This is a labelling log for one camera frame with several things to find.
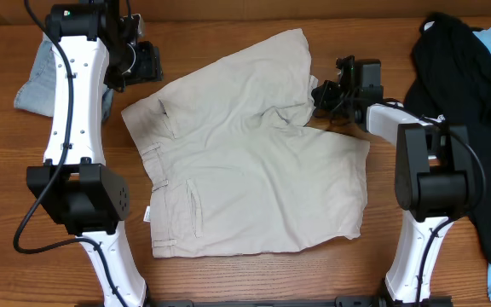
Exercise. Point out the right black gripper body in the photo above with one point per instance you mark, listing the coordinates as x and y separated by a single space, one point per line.
334 100

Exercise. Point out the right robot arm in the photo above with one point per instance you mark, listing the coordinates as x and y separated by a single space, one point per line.
438 178

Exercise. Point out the beige khaki shorts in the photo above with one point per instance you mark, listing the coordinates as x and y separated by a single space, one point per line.
235 167

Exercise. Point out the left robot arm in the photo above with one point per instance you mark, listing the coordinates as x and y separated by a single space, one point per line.
73 184

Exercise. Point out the black t-shirt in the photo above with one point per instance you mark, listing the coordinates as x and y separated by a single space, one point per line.
454 80

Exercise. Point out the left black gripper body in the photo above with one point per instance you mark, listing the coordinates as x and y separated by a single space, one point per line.
147 66

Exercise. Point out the folded light blue jeans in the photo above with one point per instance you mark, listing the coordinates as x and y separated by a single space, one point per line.
41 81

